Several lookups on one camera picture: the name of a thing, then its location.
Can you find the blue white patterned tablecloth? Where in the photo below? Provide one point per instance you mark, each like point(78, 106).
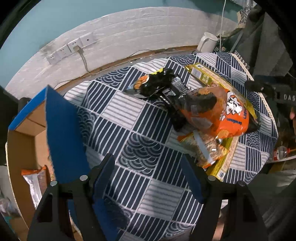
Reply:
point(147, 182)

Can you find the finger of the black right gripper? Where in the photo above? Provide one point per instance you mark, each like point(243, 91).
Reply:
point(260, 87)

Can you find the small orange noodle snack bag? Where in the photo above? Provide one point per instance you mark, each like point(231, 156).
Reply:
point(206, 148)

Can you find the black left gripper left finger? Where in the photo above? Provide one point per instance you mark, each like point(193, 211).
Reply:
point(101, 180)

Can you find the cardboard box with blue rim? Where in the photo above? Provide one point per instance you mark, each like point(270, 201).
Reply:
point(46, 133)

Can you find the long yellow snack bag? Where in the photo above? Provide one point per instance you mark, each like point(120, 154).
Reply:
point(222, 81)

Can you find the large orange chip bag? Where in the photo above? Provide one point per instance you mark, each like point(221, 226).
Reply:
point(217, 112)

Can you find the black snack bag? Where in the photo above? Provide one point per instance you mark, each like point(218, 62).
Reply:
point(165, 86)

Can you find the silver orange snack bag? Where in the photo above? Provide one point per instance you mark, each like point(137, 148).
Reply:
point(37, 181)

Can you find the plastic water bottle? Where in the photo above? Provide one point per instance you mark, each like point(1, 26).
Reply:
point(282, 152)

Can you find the white wall socket strip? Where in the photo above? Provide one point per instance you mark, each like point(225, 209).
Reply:
point(71, 48)

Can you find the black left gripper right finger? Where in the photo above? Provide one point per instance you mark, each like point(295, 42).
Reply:
point(243, 219)

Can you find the white electric kettle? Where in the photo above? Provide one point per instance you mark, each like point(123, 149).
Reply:
point(207, 43)

